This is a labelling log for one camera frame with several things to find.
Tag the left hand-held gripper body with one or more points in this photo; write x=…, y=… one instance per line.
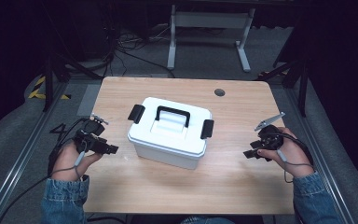
x=90, y=138

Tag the yellow black hazard tape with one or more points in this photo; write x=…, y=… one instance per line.
x=37, y=91

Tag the metal floor rail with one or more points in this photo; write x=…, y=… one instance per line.
x=18, y=165
x=320, y=155

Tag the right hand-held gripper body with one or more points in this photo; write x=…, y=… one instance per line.
x=270, y=138

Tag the white plastic storage box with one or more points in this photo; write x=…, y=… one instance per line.
x=171, y=133

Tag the dark round table grommet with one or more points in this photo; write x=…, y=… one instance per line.
x=219, y=92

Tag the white metal desk frame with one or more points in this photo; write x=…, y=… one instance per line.
x=209, y=20

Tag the black tripod stand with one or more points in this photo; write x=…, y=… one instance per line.
x=295, y=74
x=59, y=71

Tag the person's denim legs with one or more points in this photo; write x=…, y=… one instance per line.
x=206, y=221

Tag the person's right hand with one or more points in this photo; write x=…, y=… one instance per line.
x=293, y=155

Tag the person's left hand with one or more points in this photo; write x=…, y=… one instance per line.
x=66, y=161

